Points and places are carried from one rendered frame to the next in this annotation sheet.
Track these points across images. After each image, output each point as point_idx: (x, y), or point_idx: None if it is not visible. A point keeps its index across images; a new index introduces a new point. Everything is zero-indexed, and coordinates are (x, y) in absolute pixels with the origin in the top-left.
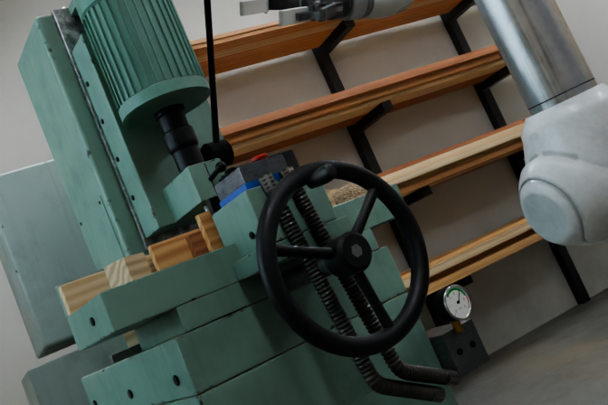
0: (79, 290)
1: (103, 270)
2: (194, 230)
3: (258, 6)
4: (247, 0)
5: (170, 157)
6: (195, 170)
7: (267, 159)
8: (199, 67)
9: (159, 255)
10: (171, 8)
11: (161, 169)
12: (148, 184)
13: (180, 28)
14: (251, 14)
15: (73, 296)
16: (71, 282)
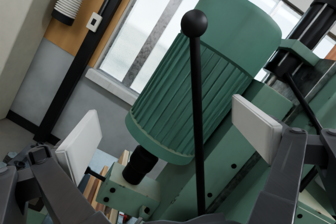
0: (121, 156)
1: (122, 161)
2: (98, 184)
3: (251, 128)
4: (244, 100)
5: (173, 177)
6: (111, 167)
7: (16, 155)
8: (146, 120)
9: (101, 171)
10: (176, 60)
11: (168, 175)
12: (162, 172)
13: (163, 80)
14: (240, 131)
15: (121, 155)
16: (124, 152)
